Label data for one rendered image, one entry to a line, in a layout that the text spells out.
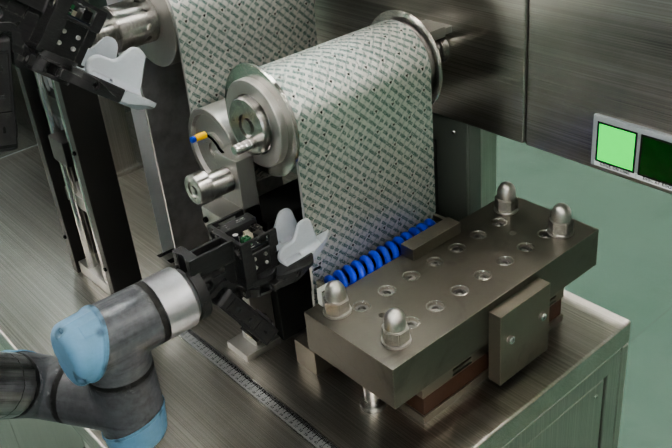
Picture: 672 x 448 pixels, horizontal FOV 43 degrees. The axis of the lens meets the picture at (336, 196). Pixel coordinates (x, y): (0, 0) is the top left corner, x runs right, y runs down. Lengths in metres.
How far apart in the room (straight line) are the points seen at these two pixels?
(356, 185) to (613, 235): 2.13
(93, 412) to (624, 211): 2.57
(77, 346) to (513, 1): 0.68
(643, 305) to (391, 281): 1.79
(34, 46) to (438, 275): 0.58
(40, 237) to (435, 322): 0.85
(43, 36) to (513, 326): 0.65
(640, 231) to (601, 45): 2.16
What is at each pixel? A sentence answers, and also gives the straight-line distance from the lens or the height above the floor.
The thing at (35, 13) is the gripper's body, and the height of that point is 1.46.
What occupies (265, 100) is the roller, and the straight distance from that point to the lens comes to 1.01.
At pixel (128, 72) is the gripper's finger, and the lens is 0.90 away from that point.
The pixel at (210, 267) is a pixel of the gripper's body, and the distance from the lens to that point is 0.98.
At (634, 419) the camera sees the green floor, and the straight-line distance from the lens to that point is 2.44.
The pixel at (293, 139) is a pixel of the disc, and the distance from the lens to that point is 1.01.
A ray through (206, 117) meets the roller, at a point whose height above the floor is 1.22.
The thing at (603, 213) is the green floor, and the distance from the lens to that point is 3.29.
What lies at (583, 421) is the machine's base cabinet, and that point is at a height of 0.77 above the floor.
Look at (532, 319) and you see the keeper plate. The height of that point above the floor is 0.98.
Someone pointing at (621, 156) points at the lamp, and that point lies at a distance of 1.10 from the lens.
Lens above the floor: 1.67
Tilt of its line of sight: 29 degrees down
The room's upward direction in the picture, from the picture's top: 6 degrees counter-clockwise
